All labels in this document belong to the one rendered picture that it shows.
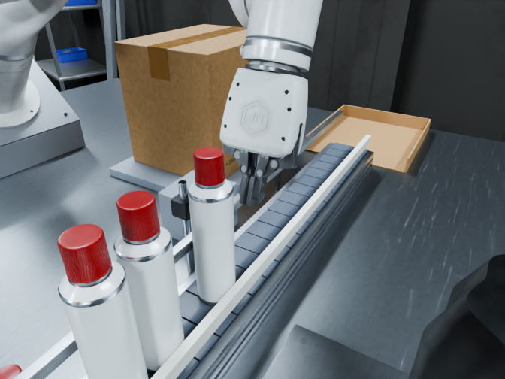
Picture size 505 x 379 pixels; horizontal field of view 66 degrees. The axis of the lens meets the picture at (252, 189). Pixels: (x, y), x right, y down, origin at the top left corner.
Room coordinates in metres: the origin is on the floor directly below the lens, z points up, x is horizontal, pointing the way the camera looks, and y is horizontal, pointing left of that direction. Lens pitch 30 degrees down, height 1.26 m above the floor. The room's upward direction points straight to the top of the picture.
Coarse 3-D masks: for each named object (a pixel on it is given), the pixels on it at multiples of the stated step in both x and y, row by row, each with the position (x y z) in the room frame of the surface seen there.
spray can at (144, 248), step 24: (144, 192) 0.30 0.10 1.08; (120, 216) 0.28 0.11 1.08; (144, 216) 0.28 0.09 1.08; (120, 240) 0.28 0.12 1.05; (144, 240) 0.27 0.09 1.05; (168, 240) 0.29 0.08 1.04; (144, 264) 0.26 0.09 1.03; (168, 264) 0.28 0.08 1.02; (144, 288) 0.26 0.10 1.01; (168, 288) 0.27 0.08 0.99; (144, 312) 0.26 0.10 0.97; (168, 312) 0.27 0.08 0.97; (144, 336) 0.26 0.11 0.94; (168, 336) 0.27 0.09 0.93; (144, 360) 0.27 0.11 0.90
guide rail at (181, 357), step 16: (368, 144) 0.83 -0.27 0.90; (352, 160) 0.73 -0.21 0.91; (336, 176) 0.64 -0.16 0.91; (320, 192) 0.59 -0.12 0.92; (304, 208) 0.53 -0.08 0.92; (288, 224) 0.49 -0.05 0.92; (288, 240) 0.47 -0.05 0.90; (272, 256) 0.43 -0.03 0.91; (256, 272) 0.39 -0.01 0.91; (240, 288) 0.36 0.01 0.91; (224, 304) 0.33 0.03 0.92; (208, 320) 0.30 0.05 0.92; (192, 336) 0.28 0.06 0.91; (208, 336) 0.30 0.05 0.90; (176, 352) 0.26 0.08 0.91; (192, 352) 0.27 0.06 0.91; (160, 368) 0.24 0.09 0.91; (176, 368) 0.25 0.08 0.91
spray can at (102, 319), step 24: (72, 240) 0.23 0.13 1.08; (96, 240) 0.23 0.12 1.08; (72, 264) 0.22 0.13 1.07; (96, 264) 0.23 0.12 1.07; (120, 264) 0.26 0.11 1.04; (72, 288) 0.22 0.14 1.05; (96, 288) 0.22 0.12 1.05; (120, 288) 0.23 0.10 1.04; (72, 312) 0.21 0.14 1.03; (96, 312) 0.21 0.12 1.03; (120, 312) 0.22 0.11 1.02; (96, 336) 0.21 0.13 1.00; (120, 336) 0.22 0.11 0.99; (96, 360) 0.21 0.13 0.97; (120, 360) 0.22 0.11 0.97
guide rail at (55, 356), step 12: (336, 120) 0.83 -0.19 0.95; (312, 132) 0.74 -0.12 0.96; (324, 132) 0.77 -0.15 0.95; (240, 204) 0.49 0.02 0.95; (180, 252) 0.37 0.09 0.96; (72, 336) 0.25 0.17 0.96; (60, 348) 0.23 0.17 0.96; (72, 348) 0.24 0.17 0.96; (36, 360) 0.22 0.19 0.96; (48, 360) 0.22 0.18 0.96; (60, 360) 0.23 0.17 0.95; (24, 372) 0.21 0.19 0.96; (36, 372) 0.21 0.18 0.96; (48, 372) 0.22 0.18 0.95
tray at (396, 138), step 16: (352, 112) 1.18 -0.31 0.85; (368, 112) 1.16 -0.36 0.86; (384, 112) 1.13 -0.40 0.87; (336, 128) 1.09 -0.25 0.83; (352, 128) 1.09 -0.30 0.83; (368, 128) 1.09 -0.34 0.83; (384, 128) 1.09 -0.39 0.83; (400, 128) 1.09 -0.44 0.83; (416, 128) 1.08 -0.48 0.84; (320, 144) 0.97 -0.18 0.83; (352, 144) 0.97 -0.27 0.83; (384, 144) 0.97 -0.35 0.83; (400, 144) 0.97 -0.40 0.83; (416, 144) 0.89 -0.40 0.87; (384, 160) 0.88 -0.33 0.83; (400, 160) 0.88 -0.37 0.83
